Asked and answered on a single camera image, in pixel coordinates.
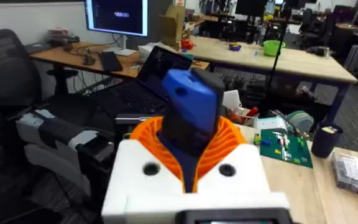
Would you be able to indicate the purple toy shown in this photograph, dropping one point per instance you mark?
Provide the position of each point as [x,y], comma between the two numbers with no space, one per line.
[235,47]

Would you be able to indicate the black keyboard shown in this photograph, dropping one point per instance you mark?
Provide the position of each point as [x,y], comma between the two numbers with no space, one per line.
[110,61]

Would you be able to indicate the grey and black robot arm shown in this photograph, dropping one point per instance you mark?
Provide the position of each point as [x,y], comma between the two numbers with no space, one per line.
[57,133]

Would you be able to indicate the black stand pole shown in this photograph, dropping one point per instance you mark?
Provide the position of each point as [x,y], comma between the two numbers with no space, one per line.
[275,59]

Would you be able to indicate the cardboard box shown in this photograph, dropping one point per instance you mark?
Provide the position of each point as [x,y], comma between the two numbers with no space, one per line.
[172,26]

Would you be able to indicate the small wooden desk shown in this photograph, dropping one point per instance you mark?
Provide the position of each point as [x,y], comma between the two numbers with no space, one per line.
[73,60]

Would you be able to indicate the black laptop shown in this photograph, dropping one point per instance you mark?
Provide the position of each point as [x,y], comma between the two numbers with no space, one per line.
[141,90]

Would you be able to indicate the red toy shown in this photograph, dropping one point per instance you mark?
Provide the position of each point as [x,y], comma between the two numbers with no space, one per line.
[186,44]

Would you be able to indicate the green bowl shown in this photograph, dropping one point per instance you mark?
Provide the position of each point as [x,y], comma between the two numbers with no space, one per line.
[272,48]

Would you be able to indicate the black office chair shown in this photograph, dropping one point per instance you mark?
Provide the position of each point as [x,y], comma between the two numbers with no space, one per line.
[8,77]

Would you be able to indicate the dark cylindrical cup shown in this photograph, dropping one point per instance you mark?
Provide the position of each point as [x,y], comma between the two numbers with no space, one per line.
[325,141]

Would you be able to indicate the blue electric screwdriver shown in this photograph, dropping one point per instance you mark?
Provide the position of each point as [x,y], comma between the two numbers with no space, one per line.
[194,102]

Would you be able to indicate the white small box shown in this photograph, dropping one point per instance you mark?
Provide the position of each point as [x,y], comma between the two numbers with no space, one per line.
[270,124]

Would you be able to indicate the computer monitor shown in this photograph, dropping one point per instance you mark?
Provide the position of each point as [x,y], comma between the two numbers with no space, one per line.
[117,17]

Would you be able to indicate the roll of tape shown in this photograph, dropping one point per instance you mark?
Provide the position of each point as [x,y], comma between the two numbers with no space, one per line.
[301,120]

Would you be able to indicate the green board with blocks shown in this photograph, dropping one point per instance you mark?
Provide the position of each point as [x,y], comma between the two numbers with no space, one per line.
[286,149]

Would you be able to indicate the large wooden table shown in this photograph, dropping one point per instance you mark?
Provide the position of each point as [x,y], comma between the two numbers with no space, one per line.
[259,65]

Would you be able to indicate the white orange right gripper left finger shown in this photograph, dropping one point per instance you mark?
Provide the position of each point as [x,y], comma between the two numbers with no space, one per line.
[135,174]

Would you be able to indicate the white orange right gripper right finger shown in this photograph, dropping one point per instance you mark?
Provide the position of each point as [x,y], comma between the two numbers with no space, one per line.
[244,174]

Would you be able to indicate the white paper sheet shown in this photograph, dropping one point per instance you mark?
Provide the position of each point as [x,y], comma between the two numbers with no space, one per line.
[231,99]

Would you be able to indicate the clear plastic box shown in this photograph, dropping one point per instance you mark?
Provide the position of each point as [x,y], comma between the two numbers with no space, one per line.
[356,174]

